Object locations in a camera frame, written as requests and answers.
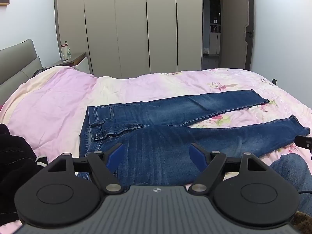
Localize white nightstand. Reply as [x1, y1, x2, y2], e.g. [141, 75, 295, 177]
[52, 52, 92, 75]

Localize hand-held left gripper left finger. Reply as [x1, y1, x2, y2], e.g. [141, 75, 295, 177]
[46, 143, 124, 193]

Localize beige room door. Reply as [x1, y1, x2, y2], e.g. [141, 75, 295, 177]
[220, 0, 254, 71]

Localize dark cloth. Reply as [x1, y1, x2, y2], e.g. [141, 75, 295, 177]
[0, 123, 47, 220]

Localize person's leg in jeans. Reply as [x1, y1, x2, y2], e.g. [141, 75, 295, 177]
[269, 153, 312, 218]

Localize beige wardrobe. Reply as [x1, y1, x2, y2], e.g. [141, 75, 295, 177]
[54, 0, 203, 80]

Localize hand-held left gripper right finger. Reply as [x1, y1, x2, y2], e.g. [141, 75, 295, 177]
[189, 143, 269, 193]

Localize hallway cabinet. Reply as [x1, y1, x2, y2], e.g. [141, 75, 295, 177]
[209, 0, 222, 55]

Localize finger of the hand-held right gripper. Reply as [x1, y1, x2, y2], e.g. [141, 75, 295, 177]
[294, 135, 312, 153]

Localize pink floral blanket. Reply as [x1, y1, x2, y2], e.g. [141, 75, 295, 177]
[0, 67, 312, 225]

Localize blue denim pants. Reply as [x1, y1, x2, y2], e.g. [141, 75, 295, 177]
[77, 90, 310, 187]

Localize grey padded headboard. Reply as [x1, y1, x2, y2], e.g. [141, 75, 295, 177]
[0, 39, 44, 98]

